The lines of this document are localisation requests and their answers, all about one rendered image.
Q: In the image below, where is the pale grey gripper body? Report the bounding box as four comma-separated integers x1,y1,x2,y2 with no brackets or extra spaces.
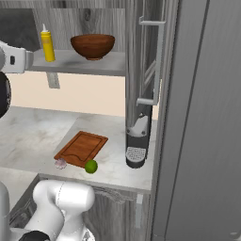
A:
24,50,35,72

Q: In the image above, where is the yellow condiment bottle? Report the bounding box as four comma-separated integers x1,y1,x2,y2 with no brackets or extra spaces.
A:
40,23,56,63

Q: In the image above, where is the brown wooden bowl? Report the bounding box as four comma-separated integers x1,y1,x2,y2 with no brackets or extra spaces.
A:
70,33,116,61

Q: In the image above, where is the brown wooden cutting board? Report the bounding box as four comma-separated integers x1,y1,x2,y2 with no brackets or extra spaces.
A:
53,130,109,169

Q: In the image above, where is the grey wood cabinet door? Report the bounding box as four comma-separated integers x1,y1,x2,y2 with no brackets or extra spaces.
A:
124,0,172,127

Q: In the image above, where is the pale pink garlic bulb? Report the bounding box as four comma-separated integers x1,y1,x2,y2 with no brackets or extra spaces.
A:
55,157,68,170

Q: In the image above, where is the green lime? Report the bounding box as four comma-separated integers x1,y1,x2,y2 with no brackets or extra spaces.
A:
84,159,99,174

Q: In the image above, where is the grey wood base cabinet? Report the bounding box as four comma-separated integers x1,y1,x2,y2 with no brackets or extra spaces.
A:
8,175,153,241

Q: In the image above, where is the black and silver coffee machine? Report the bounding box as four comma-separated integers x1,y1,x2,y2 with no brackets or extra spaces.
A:
125,104,153,169

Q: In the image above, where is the grey fridge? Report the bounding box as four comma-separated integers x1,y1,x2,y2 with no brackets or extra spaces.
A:
150,0,241,241

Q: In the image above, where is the grey wood wall cabinet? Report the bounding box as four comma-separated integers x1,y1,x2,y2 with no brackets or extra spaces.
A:
0,0,127,89

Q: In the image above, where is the silver cabinet door handle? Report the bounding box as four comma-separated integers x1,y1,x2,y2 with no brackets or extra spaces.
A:
136,18,167,106

